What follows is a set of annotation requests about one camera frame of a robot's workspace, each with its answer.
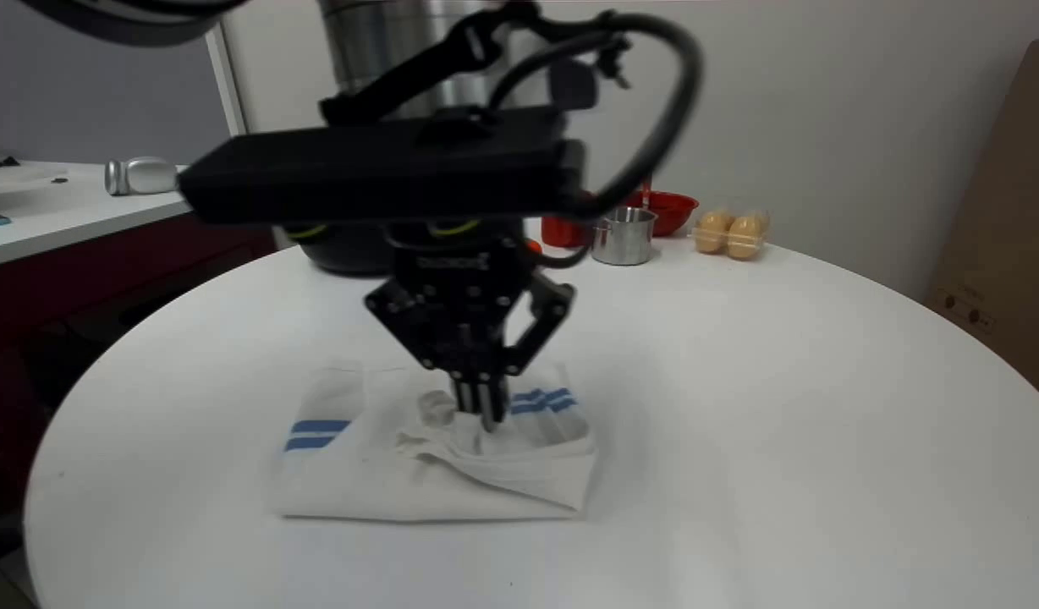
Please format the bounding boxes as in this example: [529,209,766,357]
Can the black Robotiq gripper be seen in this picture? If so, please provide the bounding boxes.
[363,243,580,437]

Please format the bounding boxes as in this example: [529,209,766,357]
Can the white towel with blue stripes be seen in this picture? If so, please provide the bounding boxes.
[270,358,603,526]

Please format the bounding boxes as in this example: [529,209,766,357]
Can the red mug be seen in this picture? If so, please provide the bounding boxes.
[537,215,597,250]

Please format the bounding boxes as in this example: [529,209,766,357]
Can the small steel cup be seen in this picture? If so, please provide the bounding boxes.
[588,204,659,272]

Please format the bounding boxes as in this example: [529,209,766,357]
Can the red bowl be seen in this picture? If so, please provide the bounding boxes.
[628,186,703,241]

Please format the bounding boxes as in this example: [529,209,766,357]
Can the tan wooden egg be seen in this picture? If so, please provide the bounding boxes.
[693,209,736,257]

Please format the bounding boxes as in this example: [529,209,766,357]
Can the tan bread rolls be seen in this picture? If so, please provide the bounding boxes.
[725,215,773,264]

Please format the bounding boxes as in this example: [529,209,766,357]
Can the silver metal bottle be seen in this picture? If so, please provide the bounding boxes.
[103,155,192,199]

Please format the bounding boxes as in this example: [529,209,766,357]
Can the thick black cable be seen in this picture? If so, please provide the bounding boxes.
[472,6,709,224]

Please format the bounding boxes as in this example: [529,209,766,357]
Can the grey panel with white frame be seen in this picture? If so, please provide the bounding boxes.
[0,0,266,198]

